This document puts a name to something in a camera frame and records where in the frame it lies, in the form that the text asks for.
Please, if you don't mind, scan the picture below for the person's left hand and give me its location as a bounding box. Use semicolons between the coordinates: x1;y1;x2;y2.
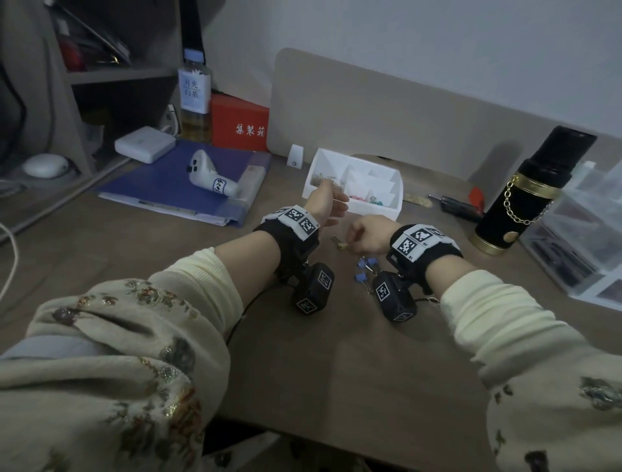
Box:
305;178;350;228

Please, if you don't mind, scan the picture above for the person's right hand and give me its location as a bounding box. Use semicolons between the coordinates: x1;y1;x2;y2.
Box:
345;213;400;256

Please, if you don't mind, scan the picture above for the small heap of paper clips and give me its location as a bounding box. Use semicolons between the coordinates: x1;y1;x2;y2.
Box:
310;171;343;189

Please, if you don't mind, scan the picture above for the white compartment organizer tray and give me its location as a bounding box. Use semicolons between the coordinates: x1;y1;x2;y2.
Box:
302;148;404;221

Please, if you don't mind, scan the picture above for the person's left forearm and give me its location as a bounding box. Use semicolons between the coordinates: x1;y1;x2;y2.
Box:
0;227;284;472

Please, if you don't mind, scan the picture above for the person's right forearm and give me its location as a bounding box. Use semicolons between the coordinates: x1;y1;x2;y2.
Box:
422;255;622;472

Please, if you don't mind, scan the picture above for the black screwdriver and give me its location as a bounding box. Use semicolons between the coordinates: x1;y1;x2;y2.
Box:
428;194;485;224

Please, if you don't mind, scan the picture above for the orange ribbed box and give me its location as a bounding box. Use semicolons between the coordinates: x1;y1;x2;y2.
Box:
209;93;271;152

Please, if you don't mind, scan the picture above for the white handheld controller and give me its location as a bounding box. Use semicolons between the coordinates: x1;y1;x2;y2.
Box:
186;149;242;198

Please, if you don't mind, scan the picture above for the beige desk divider panel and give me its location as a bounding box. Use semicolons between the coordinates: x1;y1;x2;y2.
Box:
267;47;622;195

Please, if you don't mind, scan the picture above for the blue document folder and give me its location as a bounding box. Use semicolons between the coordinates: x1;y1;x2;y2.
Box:
95;139;273;228

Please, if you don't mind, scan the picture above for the tea bottle with blue cap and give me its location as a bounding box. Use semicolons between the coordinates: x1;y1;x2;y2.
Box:
177;48;214;143

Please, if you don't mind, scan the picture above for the white flat adapter box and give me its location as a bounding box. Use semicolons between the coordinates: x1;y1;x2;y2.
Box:
114;126;177;165

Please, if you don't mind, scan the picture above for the clear plastic case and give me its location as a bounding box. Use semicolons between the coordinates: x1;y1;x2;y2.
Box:
517;160;622;312

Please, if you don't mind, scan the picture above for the grey shelf unit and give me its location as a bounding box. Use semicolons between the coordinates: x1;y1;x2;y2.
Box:
0;0;214;237

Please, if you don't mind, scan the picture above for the clear plastic bag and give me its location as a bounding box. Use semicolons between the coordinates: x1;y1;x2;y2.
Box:
86;125;106;158

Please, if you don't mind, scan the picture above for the white computer mouse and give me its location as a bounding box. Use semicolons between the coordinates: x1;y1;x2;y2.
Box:
21;154;71;178

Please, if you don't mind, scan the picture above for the red pouch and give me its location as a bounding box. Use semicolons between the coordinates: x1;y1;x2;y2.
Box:
58;41;87;73

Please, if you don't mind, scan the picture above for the black right wrist strap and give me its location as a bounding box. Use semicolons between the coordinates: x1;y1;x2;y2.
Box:
386;223;464;295

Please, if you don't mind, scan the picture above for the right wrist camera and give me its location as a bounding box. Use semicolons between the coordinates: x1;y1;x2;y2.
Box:
371;271;418;324

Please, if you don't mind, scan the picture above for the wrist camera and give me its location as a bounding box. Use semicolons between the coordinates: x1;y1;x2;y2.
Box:
291;262;336;316
371;271;418;324

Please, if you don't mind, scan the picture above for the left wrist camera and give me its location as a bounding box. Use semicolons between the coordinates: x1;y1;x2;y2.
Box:
291;262;336;316

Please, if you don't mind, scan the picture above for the black left camera cable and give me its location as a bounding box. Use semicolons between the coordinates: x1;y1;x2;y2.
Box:
225;287;274;347

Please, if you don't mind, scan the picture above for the black thermos with gold chain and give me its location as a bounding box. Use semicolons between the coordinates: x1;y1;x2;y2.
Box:
468;125;597;257

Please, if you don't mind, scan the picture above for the thick black cable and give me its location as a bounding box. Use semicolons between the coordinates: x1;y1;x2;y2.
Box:
0;62;29;162

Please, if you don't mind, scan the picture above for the white cable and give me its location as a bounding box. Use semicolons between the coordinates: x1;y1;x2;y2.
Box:
0;222;20;303

